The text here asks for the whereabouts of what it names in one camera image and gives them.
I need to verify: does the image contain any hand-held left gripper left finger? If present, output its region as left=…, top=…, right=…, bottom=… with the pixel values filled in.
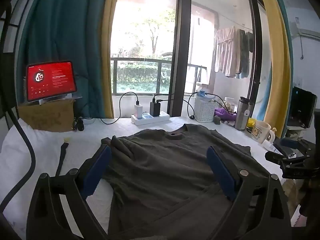
left=26, top=144, right=113, bottom=240

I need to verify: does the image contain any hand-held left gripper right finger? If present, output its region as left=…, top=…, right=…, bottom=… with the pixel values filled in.
left=206, top=145, right=293, bottom=240

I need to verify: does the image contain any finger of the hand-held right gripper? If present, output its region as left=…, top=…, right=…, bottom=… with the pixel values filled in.
left=265, top=151, right=310, bottom=168
left=273, top=139, right=320, bottom=155

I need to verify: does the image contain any grey t-shirt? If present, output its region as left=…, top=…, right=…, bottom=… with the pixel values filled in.
left=100, top=124, right=283, bottom=240

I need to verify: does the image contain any white cartoon mug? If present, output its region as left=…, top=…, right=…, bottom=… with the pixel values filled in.
left=250, top=120, right=275, bottom=143

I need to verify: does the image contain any white table cover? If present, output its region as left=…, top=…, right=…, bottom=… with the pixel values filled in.
left=0, top=116, right=300, bottom=240

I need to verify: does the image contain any black monitor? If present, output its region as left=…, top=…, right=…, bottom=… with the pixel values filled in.
left=287, top=86, right=318, bottom=129

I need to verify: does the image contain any steel tumbler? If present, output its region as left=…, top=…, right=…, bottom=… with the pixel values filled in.
left=234, top=96, right=252, bottom=131

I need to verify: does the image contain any purple toy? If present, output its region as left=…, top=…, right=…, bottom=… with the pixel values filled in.
left=214, top=107, right=238, bottom=122

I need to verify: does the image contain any white perforated basket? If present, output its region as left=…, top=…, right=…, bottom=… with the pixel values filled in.
left=194, top=96, right=218, bottom=123

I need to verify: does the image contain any white power strip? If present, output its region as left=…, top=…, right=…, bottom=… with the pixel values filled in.
left=131, top=111, right=170, bottom=126

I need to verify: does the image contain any cardboard box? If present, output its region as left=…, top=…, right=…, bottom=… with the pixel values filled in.
left=17, top=99, right=75, bottom=132

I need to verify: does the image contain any grey tablet stand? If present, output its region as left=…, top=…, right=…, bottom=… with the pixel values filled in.
left=25, top=93, right=83, bottom=105

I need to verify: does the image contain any yellow curtain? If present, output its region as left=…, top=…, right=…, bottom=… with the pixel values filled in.
left=101, top=0, right=123, bottom=119
left=254, top=0, right=293, bottom=138

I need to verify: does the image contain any black charger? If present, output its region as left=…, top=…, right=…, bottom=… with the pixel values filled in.
left=149, top=102, right=161, bottom=117

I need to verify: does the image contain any dark hanging garment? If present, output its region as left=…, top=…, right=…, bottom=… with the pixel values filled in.
left=235, top=29, right=253, bottom=79

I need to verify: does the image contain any tablet with red screen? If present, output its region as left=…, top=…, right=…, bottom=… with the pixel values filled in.
left=26, top=60, right=77, bottom=102

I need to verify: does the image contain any pink hanging garment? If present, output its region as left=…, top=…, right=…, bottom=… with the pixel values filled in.
left=214, top=26, right=242, bottom=78

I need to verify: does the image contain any white air conditioner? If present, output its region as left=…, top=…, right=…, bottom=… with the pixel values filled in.
left=299, top=29, right=320, bottom=40

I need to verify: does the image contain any teal curtain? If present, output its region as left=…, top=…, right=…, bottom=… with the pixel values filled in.
left=15, top=0, right=110, bottom=120
left=271, top=0, right=295, bottom=90

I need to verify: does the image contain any balcony railing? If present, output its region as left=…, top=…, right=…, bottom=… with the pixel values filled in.
left=110, top=57, right=208, bottom=95

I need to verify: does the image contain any black strap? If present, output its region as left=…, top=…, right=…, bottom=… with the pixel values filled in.
left=55, top=142, right=69, bottom=178

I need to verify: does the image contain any black cable bundle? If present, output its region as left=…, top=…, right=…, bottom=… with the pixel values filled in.
left=72, top=117, right=85, bottom=132

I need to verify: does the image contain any black cable with plug end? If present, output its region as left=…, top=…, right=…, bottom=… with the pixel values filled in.
left=187, top=92, right=200, bottom=120

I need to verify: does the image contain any thick black gripper cable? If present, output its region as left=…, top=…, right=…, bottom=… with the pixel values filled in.
left=0, top=5, right=35, bottom=213

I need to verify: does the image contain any black charger cable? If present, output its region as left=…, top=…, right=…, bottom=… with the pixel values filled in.
left=100, top=92, right=140, bottom=125
left=152, top=93, right=175, bottom=104

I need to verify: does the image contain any dark window frame post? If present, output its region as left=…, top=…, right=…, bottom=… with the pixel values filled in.
left=167, top=0, right=193, bottom=117

